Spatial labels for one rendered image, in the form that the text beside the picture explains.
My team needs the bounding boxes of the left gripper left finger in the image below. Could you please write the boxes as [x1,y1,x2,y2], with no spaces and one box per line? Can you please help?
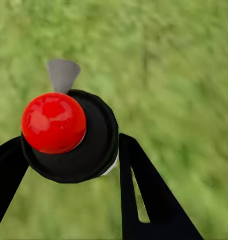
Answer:
[0,136,30,223]

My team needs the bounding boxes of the pesticide atomizer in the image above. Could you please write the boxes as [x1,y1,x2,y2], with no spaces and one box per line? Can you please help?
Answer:
[21,58,120,184]

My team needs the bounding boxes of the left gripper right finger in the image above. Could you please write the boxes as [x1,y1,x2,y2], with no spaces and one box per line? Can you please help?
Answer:
[119,133,203,240]

